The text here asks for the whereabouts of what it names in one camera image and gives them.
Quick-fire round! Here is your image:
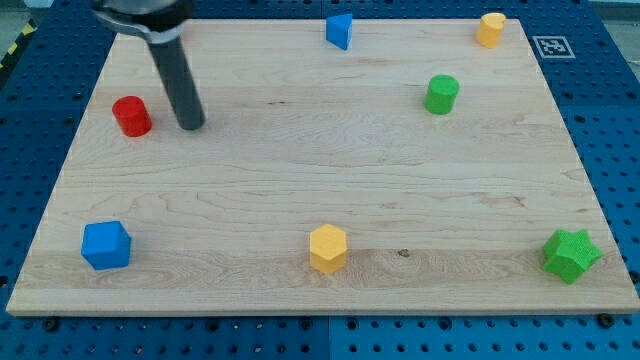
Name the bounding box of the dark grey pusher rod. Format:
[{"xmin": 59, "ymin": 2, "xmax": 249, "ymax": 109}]
[{"xmin": 148, "ymin": 37, "xmax": 206, "ymax": 131}]

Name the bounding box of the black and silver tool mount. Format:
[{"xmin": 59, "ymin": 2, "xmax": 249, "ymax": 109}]
[{"xmin": 90, "ymin": 0, "xmax": 195, "ymax": 43}]

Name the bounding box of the green star block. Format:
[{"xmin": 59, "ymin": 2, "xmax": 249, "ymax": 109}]
[{"xmin": 542, "ymin": 229, "xmax": 603, "ymax": 285}]

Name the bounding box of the red cylinder block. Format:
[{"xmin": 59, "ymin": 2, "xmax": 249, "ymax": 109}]
[{"xmin": 112, "ymin": 96, "xmax": 152, "ymax": 137}]

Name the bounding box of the blue triangle block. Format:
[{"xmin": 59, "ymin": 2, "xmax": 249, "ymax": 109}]
[{"xmin": 325, "ymin": 13, "xmax": 353, "ymax": 51}]

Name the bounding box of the blue cube block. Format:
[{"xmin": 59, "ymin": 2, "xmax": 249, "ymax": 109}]
[{"xmin": 81, "ymin": 221, "xmax": 131, "ymax": 271}]

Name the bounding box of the light wooden board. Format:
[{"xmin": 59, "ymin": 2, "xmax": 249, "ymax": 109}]
[{"xmin": 7, "ymin": 18, "xmax": 639, "ymax": 317}]

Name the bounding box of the yellow hexagon block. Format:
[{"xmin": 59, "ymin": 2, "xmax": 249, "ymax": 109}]
[{"xmin": 309, "ymin": 224, "xmax": 348, "ymax": 274}]

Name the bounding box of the green cylinder block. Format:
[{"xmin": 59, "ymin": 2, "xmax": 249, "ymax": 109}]
[{"xmin": 424, "ymin": 74, "xmax": 460, "ymax": 115}]

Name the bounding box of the yellow heart block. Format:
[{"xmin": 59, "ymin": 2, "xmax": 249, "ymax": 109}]
[{"xmin": 476, "ymin": 12, "xmax": 506, "ymax": 49}]

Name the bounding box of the white fiducial marker tag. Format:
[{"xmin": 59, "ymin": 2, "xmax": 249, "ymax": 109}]
[{"xmin": 532, "ymin": 35, "xmax": 575, "ymax": 59}]

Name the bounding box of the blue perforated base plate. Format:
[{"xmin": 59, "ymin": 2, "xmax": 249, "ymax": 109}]
[{"xmin": 1, "ymin": 0, "xmax": 639, "ymax": 359}]

